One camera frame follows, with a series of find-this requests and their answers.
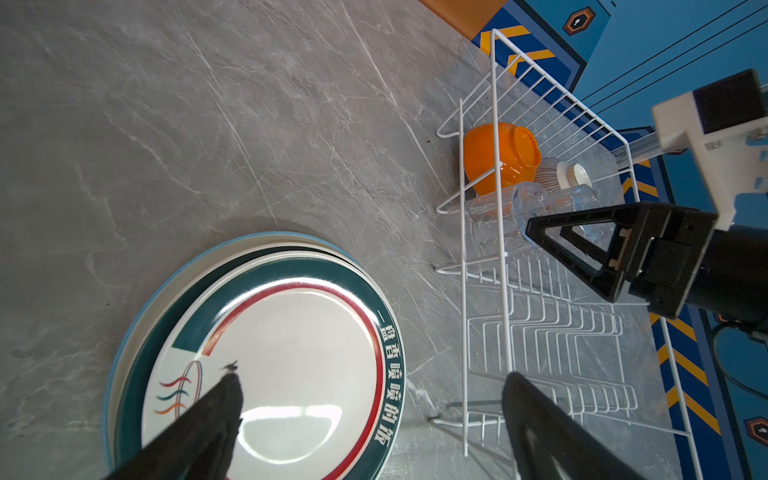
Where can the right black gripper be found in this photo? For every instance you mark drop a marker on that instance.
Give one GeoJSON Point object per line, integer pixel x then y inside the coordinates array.
{"type": "Point", "coordinates": [656, 248]}

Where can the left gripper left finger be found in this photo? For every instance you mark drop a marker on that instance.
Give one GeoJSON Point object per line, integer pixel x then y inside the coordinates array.
{"type": "Point", "coordinates": [199, 445]}

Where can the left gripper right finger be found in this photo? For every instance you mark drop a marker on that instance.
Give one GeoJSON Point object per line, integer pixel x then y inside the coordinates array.
{"type": "Point", "coordinates": [548, 444]}

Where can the blue rimmed white plate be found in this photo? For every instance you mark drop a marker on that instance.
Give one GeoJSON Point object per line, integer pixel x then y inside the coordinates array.
{"type": "Point", "coordinates": [145, 321]}

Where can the clear plastic cup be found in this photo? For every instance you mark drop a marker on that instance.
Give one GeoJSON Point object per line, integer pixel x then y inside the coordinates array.
{"type": "Point", "coordinates": [489, 222]}

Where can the orange bowl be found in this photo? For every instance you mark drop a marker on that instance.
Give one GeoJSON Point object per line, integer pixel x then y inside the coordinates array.
{"type": "Point", "coordinates": [519, 153]}

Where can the green red rimmed plate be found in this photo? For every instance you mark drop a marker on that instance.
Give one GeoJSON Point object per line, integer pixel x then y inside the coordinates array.
{"type": "Point", "coordinates": [320, 360]}

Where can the clear faceted glass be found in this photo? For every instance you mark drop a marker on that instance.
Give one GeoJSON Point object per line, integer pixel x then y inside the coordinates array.
{"type": "Point", "coordinates": [576, 210]}

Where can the dark green rimmed plate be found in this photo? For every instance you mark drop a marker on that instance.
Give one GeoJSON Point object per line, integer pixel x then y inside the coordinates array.
{"type": "Point", "coordinates": [128, 427]}

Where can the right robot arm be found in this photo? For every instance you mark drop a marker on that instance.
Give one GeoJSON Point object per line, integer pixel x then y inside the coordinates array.
{"type": "Point", "coordinates": [732, 278]}

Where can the striped bowl white base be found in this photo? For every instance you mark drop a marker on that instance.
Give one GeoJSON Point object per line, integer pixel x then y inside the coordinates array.
{"type": "Point", "coordinates": [555, 175]}

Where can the white wire dish rack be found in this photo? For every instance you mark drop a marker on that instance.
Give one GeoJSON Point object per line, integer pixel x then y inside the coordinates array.
{"type": "Point", "coordinates": [632, 378]}

